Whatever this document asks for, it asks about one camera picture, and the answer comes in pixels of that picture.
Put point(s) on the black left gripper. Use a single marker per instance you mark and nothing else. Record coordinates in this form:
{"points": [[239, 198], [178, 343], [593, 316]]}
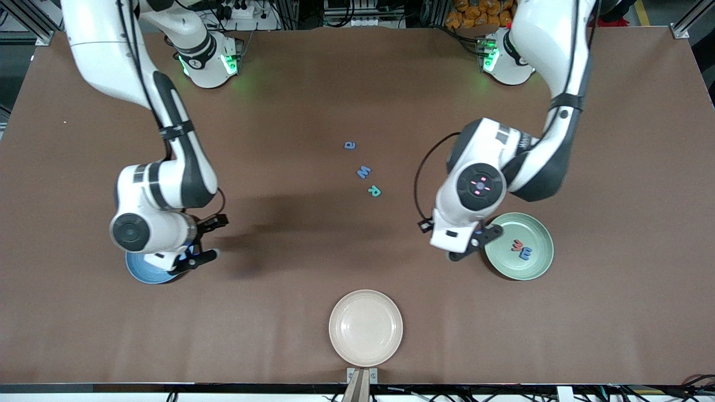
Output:
{"points": [[426, 229]]}

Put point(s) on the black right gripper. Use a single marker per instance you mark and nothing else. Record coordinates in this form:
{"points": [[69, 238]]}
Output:
{"points": [[204, 228]]}

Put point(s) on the teal foam letter R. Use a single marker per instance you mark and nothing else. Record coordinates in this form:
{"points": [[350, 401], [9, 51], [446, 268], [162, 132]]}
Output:
{"points": [[374, 191]]}

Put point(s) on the red foam letter w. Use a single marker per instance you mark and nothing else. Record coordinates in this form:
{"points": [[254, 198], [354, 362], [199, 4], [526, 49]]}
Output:
{"points": [[518, 244]]}

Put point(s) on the blue foam letter m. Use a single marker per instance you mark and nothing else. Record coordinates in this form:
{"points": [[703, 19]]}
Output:
{"points": [[525, 254]]}

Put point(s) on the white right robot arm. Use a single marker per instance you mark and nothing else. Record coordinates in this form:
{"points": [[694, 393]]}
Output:
{"points": [[95, 39]]}

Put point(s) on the blue round plate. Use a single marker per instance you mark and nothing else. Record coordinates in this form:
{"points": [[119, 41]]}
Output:
{"points": [[145, 273]]}

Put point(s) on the green round plate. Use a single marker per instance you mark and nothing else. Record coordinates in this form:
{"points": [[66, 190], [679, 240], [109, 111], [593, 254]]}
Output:
{"points": [[525, 269]]}

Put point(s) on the beige round plate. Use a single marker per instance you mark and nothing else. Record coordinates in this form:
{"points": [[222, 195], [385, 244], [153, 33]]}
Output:
{"points": [[366, 328]]}

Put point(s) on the blue foam letter W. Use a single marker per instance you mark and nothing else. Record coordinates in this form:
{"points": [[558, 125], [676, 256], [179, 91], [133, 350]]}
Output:
{"points": [[363, 172]]}

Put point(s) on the aluminium profile beam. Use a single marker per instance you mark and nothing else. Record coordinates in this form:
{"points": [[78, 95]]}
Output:
{"points": [[360, 391]]}

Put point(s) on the white power strip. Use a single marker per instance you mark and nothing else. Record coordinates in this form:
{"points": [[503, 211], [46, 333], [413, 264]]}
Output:
{"points": [[262, 22], [366, 22]]}

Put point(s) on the orange mesh bag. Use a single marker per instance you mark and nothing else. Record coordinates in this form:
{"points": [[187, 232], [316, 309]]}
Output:
{"points": [[469, 14]]}

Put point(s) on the grey metal bracket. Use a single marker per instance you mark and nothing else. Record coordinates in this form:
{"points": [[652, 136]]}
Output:
{"points": [[373, 373]]}

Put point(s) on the aluminium frame post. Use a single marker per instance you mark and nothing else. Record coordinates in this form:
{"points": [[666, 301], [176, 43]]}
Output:
{"points": [[680, 32], [44, 38]]}

